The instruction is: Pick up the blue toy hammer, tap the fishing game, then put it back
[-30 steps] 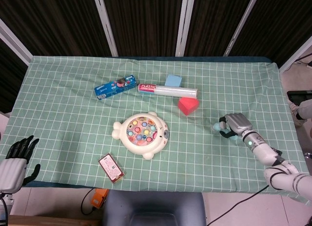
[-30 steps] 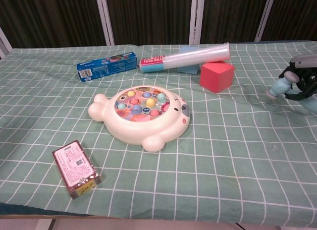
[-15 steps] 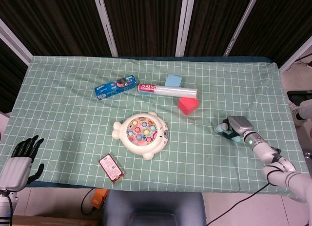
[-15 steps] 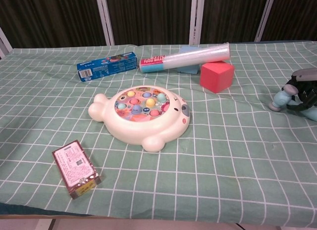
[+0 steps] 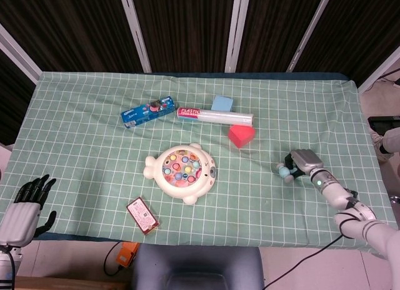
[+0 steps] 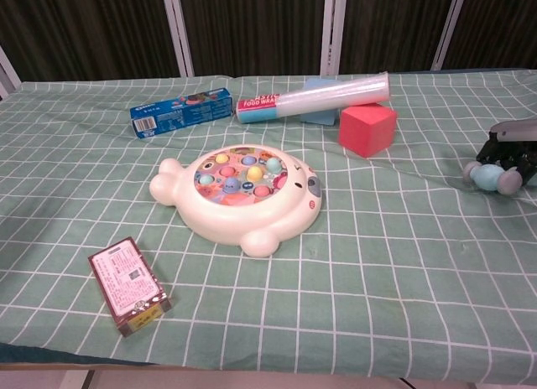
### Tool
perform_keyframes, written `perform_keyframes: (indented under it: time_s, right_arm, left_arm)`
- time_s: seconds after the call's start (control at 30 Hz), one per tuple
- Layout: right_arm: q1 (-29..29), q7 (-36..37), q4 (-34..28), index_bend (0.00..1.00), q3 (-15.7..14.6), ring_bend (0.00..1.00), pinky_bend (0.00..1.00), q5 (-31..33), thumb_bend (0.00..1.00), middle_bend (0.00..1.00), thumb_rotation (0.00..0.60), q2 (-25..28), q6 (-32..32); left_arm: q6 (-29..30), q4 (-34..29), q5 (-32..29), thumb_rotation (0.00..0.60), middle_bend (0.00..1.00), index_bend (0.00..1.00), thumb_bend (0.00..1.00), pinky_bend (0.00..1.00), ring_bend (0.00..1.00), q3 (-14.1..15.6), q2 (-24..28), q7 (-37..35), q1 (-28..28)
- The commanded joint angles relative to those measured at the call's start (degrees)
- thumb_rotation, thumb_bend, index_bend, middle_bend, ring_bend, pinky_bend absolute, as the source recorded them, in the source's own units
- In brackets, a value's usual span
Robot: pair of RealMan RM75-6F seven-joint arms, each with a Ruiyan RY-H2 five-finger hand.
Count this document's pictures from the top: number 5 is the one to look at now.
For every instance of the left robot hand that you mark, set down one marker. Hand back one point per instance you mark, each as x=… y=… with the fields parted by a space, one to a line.
x=17 y=222

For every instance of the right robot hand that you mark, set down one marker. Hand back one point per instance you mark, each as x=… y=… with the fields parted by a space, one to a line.
x=307 y=160

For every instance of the light blue toy hammer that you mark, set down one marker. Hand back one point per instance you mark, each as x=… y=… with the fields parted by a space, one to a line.
x=283 y=172

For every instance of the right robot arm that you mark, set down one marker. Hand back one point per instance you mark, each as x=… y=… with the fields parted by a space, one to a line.
x=334 y=193

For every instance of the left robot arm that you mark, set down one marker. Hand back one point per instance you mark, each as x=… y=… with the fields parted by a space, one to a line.
x=3 y=262

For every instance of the wooden board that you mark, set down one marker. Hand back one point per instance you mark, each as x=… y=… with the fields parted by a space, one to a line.
x=68 y=283

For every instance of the cream whack-a-mole toy game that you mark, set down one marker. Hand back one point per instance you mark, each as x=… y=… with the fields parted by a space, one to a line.
x=175 y=190

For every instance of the white sneaker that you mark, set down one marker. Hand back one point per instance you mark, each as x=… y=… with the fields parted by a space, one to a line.
x=376 y=143

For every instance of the red foam cube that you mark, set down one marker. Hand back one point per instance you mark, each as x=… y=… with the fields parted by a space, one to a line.
x=240 y=137

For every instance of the light trouser leg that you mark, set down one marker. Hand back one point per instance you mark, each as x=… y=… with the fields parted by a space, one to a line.
x=392 y=141

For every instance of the plastic wrap box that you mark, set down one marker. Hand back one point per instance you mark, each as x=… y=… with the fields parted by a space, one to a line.
x=218 y=116

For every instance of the light blue foam block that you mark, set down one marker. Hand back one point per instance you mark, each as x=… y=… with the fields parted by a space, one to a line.
x=222 y=103

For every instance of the green checked tablecloth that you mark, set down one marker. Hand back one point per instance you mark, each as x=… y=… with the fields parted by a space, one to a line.
x=93 y=146

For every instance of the orange device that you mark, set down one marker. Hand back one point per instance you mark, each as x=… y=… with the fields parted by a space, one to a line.
x=126 y=255

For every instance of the red brown card box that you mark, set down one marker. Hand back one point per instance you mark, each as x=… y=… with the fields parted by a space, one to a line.
x=142 y=216

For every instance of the grey padded chair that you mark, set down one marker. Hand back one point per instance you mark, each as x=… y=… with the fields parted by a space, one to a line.
x=197 y=268

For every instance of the blue cookie box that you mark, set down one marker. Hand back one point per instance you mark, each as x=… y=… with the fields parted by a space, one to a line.
x=140 y=113

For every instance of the white frame post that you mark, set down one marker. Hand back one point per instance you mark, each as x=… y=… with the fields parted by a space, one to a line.
x=134 y=27
x=309 y=30
x=18 y=52
x=379 y=71
x=237 y=27

